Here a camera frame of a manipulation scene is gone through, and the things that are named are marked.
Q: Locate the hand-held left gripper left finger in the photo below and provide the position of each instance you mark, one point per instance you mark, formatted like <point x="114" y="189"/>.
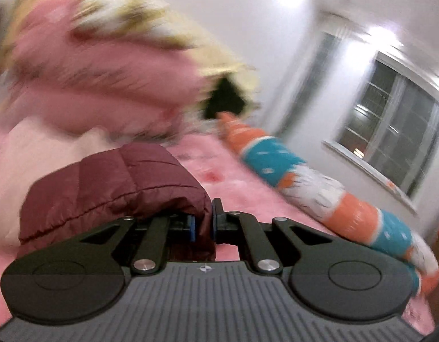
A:
<point x="193" y="228"/>

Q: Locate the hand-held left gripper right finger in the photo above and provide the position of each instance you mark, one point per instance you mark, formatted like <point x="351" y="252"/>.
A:
<point x="215" y="221"/>

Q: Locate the maroon down jacket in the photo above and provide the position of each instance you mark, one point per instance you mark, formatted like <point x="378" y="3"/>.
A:
<point x="134" y="178"/>

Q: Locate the pink bed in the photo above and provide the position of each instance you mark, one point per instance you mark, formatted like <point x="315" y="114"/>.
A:
<point x="219" y="171"/>

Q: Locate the rolled rabbit print blanket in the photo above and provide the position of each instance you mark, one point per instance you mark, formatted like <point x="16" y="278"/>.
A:
<point x="276" y="160"/>

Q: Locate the black cloth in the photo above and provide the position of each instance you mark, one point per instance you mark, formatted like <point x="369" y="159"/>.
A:
<point x="225" y="99"/>

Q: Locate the yellow headboard cover cloth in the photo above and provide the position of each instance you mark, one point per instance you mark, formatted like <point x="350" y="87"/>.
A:
<point x="233" y="67"/>

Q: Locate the grey checked curtain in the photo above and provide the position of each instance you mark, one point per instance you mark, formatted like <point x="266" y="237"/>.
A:
<point x="319" y="78"/>

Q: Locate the small orange box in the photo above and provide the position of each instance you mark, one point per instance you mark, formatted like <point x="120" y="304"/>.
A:
<point x="391" y="185"/>

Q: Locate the folded light pink quilted garment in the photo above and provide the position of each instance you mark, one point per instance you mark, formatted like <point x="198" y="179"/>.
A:
<point x="27" y="156"/>

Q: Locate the folded pink quilt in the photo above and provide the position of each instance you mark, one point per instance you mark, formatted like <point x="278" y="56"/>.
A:
<point x="98" y="71"/>

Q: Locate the barred window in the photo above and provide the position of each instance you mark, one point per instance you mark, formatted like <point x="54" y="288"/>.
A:
<point x="394" y="124"/>

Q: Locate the floral pillow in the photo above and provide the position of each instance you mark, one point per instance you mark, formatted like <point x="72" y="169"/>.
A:
<point x="141" y="17"/>

